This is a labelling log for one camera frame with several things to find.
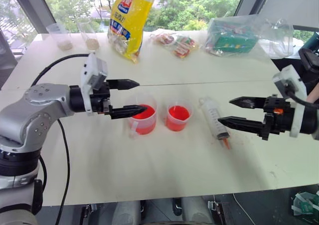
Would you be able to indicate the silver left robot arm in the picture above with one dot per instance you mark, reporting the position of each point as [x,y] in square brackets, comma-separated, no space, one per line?
[30,115]

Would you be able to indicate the clear cup with grains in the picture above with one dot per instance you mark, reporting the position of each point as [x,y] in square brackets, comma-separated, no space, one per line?
[89,34]
[61,36]

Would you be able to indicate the green box in plastic bag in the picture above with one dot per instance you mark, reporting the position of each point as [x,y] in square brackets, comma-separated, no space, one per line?
[233,36]

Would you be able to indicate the large beaker with red liquid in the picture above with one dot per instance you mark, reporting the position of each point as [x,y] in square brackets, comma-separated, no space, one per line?
[142,115]

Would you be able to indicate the clear plastic syringe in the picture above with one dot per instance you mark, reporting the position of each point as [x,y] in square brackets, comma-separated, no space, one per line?
[213,121]

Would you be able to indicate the clear empty plastic bag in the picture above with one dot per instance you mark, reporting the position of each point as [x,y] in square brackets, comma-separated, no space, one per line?
[279,39]

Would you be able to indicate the green white crumpled packaging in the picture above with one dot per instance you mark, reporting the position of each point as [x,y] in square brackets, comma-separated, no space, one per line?
[305,203]

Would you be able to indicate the yellow snack bag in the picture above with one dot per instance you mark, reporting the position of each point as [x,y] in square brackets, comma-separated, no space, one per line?
[129,23]

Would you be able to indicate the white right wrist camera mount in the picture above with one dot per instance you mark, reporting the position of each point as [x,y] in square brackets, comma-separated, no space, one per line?
[290,92]

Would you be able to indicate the small clear measuring cup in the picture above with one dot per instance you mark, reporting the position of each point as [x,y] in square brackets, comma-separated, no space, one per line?
[178,117]

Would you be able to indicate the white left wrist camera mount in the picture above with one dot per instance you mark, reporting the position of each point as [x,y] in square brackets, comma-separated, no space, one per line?
[92,71]

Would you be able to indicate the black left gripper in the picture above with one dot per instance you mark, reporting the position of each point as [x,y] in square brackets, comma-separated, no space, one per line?
[101,100]

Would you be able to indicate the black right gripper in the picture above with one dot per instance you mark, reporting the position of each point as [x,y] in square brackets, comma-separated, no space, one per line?
[277,116]

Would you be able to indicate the dark teal chair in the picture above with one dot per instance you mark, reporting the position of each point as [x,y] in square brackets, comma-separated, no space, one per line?
[310,50]

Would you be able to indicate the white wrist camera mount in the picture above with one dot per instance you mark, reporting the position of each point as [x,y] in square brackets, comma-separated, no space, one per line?
[290,92]
[92,71]

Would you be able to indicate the grey rounded robot leg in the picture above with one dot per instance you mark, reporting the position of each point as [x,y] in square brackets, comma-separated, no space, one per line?
[127,213]
[195,210]

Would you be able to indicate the clear bag of candies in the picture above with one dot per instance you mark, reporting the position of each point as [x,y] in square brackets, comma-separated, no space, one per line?
[175,44]

